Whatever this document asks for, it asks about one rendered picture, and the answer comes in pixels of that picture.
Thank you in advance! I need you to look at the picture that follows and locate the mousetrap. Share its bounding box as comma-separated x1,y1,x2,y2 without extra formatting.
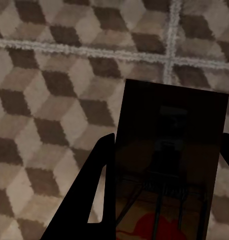
115,78,229,240

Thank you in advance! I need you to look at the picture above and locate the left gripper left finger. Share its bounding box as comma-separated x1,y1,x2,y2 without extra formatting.
40,133,116,240

